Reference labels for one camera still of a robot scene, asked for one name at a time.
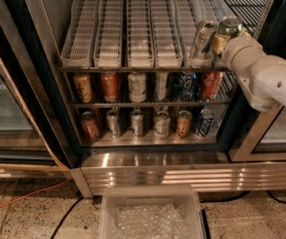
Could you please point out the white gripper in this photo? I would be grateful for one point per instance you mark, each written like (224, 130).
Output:
(236, 53)

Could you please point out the green soda can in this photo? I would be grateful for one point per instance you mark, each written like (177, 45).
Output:
(230, 26)

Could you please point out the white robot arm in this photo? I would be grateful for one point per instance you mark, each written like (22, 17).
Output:
(261, 77)

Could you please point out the silver can on top shelf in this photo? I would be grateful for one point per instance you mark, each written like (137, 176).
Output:
(200, 45)

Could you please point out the red can middle shelf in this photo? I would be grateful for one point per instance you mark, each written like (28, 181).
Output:
(209, 85)

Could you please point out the blue can middle shelf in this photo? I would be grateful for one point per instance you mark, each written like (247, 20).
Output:
(186, 84)

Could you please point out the blue can shelf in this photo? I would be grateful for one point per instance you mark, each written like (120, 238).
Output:
(186, 84)
(205, 120)

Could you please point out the silver can middle shelf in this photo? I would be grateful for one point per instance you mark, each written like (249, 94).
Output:
(160, 85)

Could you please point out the silver can shelf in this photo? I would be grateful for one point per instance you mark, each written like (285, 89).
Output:
(137, 123)
(160, 85)
(113, 121)

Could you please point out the blue can bottom shelf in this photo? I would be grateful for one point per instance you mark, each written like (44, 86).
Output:
(205, 120)

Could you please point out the tan can bottom shelf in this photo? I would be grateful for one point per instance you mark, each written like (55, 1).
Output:
(183, 124)

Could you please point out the tan can shelf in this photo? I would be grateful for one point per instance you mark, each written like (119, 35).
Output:
(183, 124)
(83, 87)

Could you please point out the white can middle shelf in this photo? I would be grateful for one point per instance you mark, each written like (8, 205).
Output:
(137, 87)

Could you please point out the white can shelf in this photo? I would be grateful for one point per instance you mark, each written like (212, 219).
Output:
(161, 125)
(137, 87)

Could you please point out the white can bottom shelf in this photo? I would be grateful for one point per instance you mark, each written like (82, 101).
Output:
(161, 125)

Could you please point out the stainless steel fridge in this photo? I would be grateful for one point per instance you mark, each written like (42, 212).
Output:
(32, 36)

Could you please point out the silver can bottom shelf centre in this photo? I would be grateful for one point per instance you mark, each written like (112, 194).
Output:
(137, 123)

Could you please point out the orange can middle shelf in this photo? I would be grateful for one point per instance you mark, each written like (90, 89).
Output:
(110, 85)

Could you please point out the orange can shelf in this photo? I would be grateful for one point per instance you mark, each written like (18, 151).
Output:
(110, 85)
(90, 125)

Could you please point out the silver can bottom shelf left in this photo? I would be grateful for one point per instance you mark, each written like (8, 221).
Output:
(113, 121)

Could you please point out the tan can middle shelf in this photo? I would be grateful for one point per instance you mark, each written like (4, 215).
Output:
(83, 87)

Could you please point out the orange can bottom shelf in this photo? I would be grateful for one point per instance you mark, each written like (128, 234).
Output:
(90, 125)

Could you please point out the left glass fridge door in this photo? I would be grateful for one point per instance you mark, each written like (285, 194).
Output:
(21, 140)

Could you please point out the clear plastic bin with ice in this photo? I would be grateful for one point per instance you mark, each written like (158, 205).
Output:
(151, 212)

